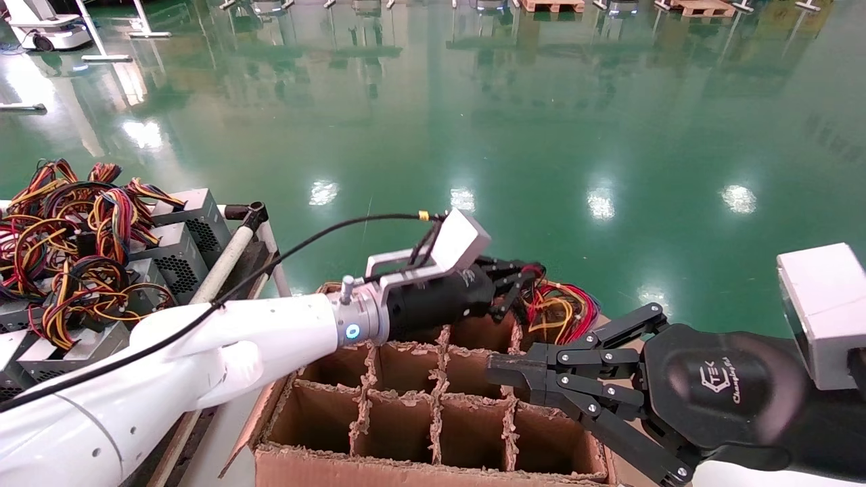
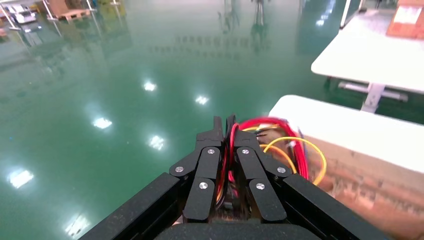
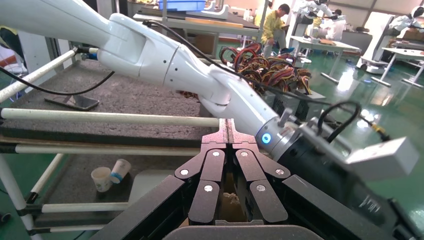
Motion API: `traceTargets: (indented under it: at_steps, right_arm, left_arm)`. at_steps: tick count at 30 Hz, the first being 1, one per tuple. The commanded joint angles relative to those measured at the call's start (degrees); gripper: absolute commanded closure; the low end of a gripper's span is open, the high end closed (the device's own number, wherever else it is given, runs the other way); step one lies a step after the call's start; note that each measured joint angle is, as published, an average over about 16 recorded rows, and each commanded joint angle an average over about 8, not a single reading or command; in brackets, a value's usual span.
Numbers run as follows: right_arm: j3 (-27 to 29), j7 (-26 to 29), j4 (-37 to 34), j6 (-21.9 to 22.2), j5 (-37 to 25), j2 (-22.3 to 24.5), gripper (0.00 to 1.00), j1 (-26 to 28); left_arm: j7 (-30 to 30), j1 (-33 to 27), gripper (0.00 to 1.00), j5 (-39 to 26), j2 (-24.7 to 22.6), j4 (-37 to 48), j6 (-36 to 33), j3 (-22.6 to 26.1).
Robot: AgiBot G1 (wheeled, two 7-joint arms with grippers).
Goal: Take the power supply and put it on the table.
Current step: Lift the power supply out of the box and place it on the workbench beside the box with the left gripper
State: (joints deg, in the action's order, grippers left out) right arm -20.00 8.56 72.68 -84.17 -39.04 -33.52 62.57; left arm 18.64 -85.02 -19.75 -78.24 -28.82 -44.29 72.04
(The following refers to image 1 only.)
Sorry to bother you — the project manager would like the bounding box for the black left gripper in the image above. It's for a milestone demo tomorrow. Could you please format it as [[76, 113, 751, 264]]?
[[390, 256, 546, 342]]

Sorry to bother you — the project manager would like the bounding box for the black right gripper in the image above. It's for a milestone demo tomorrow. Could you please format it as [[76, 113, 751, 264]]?
[[485, 302, 811, 487]]

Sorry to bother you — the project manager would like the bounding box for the power supply with red wires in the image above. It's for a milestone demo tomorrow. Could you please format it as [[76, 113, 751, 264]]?
[[518, 265, 602, 347]]

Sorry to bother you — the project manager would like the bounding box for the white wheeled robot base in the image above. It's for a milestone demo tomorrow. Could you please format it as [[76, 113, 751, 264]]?
[[3, 0, 94, 53]]

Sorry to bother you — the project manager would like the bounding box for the cardboard box with dividers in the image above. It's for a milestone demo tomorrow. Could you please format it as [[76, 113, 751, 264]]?
[[220, 281, 677, 487]]

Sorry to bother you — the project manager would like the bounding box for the white pipe leg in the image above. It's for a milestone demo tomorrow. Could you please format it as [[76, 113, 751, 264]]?
[[258, 220, 293, 298]]

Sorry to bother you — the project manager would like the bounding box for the black pipe connector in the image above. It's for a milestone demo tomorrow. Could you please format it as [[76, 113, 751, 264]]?
[[225, 202, 269, 235]]

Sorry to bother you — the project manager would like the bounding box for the wooden pallet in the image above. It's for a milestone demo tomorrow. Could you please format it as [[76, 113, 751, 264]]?
[[520, 0, 587, 14], [666, 0, 737, 18]]

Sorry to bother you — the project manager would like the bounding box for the grey power supply unit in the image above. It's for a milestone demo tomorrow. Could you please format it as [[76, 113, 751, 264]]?
[[17, 323, 133, 386], [150, 188, 232, 269], [125, 257, 178, 319], [0, 330, 31, 403], [0, 300, 35, 333], [129, 222, 209, 295]]

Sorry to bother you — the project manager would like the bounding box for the white stand leg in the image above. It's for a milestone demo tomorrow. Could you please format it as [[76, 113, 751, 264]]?
[[129, 0, 173, 39], [73, 0, 134, 64]]

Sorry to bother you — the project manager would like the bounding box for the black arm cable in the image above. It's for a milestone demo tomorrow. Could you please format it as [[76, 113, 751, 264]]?
[[0, 212, 449, 413]]

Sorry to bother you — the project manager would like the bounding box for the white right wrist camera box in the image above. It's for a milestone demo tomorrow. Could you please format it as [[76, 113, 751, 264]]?
[[776, 243, 866, 392]]

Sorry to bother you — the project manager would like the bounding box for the tangled colourful wire bundle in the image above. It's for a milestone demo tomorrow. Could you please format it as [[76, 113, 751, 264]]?
[[0, 159, 187, 352]]

